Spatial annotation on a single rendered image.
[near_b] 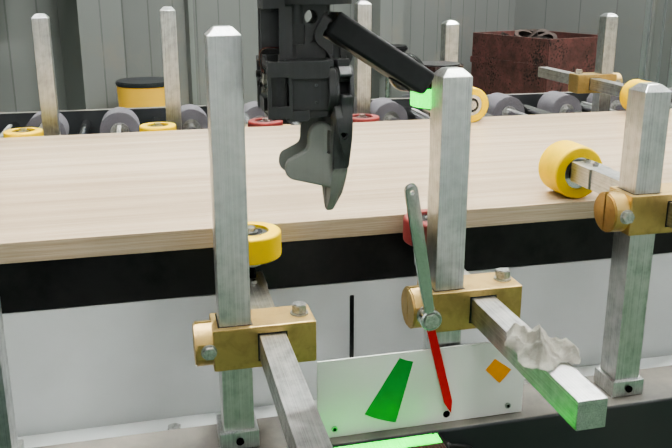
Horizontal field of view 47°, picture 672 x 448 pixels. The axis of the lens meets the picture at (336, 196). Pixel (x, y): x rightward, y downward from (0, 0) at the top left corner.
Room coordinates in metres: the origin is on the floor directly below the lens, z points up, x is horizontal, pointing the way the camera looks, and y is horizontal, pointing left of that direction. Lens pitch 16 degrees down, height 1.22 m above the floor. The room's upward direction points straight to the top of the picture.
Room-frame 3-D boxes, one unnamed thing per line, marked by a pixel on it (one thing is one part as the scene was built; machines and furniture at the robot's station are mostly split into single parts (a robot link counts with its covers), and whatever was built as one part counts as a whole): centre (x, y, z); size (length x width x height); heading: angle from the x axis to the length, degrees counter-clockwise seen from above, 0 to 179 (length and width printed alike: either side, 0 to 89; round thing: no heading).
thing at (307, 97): (0.74, 0.03, 1.15); 0.09 x 0.08 x 0.12; 104
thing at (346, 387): (0.83, -0.10, 0.75); 0.26 x 0.01 x 0.10; 104
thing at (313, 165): (0.73, 0.02, 1.04); 0.06 x 0.03 x 0.09; 104
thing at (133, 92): (4.96, 1.21, 0.30); 0.37 x 0.37 x 0.59
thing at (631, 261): (0.92, -0.37, 0.86); 0.03 x 0.03 x 0.48; 14
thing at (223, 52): (0.80, 0.11, 0.93); 0.03 x 0.03 x 0.48; 14
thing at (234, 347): (0.81, 0.09, 0.83); 0.13 x 0.06 x 0.05; 104
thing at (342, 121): (0.73, 0.00, 1.09); 0.05 x 0.02 x 0.09; 14
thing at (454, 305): (0.87, -0.15, 0.85); 0.13 x 0.06 x 0.05; 104
